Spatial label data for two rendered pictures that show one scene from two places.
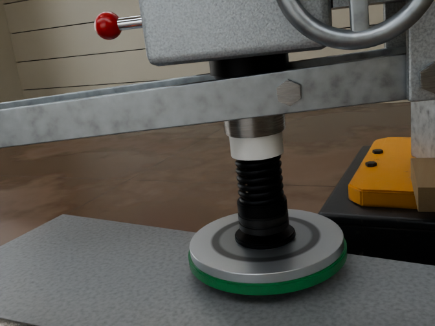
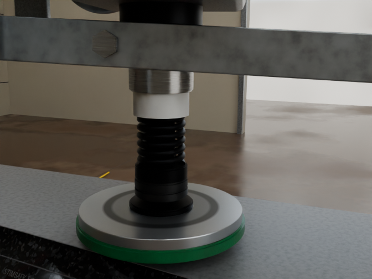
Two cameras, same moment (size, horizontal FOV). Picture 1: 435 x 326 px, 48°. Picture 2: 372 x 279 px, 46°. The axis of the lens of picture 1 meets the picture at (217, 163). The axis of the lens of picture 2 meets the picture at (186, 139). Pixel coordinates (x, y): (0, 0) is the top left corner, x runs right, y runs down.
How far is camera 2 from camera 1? 1.18 m
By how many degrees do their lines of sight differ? 152
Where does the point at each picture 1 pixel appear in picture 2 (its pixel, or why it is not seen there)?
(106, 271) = (347, 248)
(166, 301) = (254, 218)
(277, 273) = not seen: hidden behind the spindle
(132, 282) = (303, 235)
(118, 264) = (345, 256)
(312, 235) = (112, 202)
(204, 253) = (221, 196)
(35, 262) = not seen: outside the picture
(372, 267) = (61, 230)
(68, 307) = (342, 220)
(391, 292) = (68, 212)
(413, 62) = not seen: hidden behind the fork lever
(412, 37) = (48, 9)
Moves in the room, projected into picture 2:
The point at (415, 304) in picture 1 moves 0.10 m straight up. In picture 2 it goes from (62, 205) to (58, 144)
